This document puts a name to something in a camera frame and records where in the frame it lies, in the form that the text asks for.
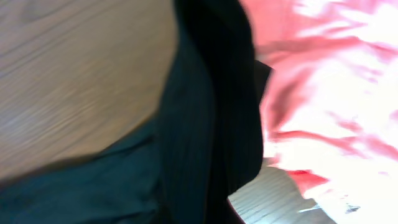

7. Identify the pink garment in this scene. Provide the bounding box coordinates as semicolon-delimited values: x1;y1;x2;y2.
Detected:
243;0;397;223

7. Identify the black leggings red waistband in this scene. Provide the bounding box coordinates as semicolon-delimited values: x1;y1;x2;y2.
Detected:
1;0;262;224

